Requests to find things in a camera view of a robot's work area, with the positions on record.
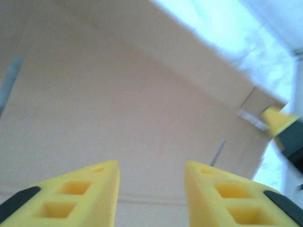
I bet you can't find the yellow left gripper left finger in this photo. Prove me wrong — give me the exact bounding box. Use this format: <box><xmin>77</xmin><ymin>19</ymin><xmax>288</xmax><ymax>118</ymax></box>
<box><xmin>0</xmin><ymin>159</ymin><xmax>121</xmax><ymax>227</ymax></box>

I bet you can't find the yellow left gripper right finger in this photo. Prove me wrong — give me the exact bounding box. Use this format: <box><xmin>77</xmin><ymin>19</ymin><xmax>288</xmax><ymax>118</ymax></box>
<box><xmin>184</xmin><ymin>161</ymin><xmax>303</xmax><ymax>227</ymax></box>

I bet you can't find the brown cardboard paper box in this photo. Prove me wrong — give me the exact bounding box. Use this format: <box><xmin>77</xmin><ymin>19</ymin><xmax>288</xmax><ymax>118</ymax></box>
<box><xmin>0</xmin><ymin>0</ymin><xmax>288</xmax><ymax>227</ymax></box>

